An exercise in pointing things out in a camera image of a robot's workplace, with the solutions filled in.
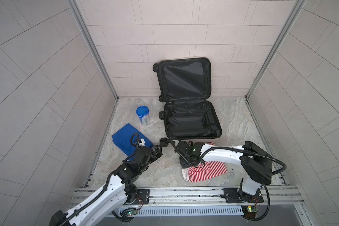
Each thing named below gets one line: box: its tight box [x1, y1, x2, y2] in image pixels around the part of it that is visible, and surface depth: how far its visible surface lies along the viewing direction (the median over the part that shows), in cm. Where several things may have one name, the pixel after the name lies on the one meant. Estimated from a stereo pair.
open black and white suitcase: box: [152, 57, 223, 148], surface depth 99 cm
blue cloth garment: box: [111, 123, 154, 161], surface depth 93 cm
